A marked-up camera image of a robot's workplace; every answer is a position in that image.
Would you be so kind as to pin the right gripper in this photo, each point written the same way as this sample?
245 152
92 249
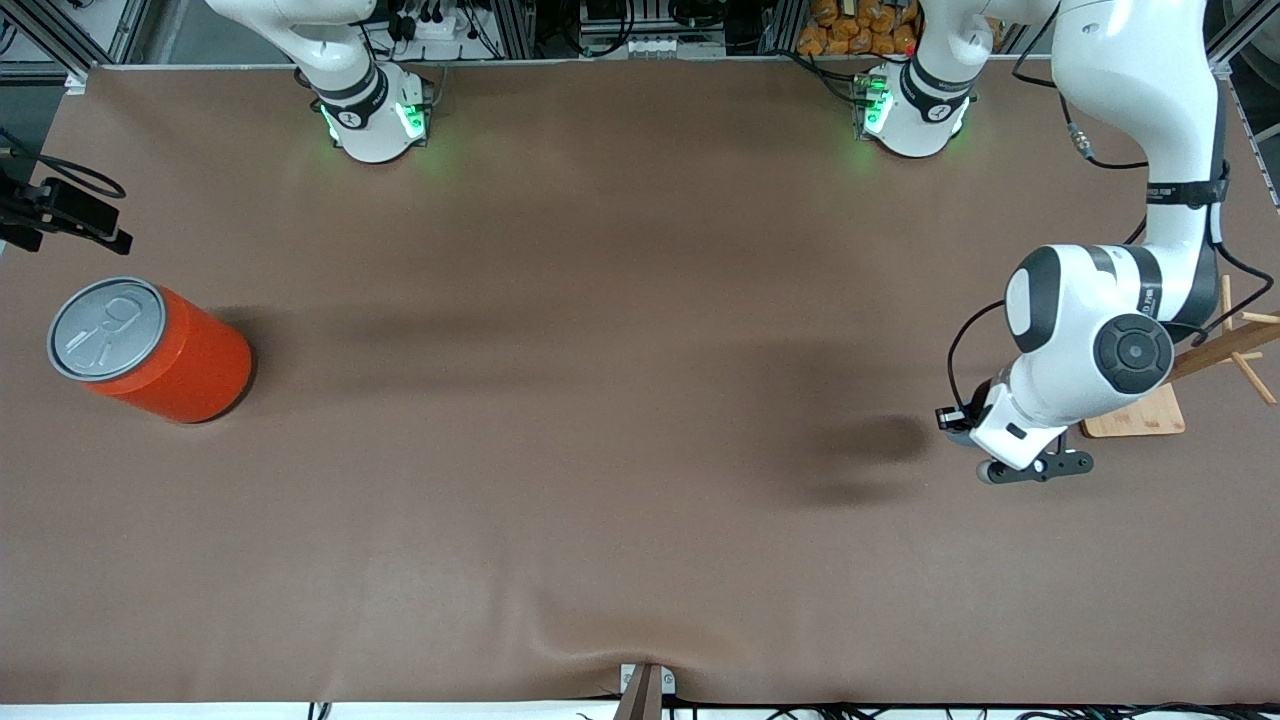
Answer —
40 210

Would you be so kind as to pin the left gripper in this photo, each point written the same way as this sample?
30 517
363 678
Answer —
962 421

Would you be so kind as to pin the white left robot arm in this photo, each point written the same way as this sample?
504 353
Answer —
1140 60

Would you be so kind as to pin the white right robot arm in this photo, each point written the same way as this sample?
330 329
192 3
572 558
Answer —
370 120

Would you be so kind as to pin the wooden cup rack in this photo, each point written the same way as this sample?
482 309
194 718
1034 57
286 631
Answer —
1150 415

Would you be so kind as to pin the orange can with silver lid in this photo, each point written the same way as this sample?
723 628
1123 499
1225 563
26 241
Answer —
190 360

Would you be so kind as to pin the brown table cover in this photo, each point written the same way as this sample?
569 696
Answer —
640 400

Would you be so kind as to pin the white power strip with plugs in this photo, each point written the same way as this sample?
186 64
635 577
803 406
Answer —
440 28

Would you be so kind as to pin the bag of orange snacks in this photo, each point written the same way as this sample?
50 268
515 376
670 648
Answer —
850 30

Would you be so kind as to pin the small white connector strip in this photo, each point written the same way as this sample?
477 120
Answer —
655 46

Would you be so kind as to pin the aluminium frame profile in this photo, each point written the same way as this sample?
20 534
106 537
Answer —
60 40
780 25
515 30
1250 28

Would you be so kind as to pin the silver metal table bracket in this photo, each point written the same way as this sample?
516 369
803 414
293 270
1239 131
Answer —
668 682

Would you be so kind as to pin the grey camera mount pole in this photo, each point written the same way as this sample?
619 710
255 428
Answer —
640 700

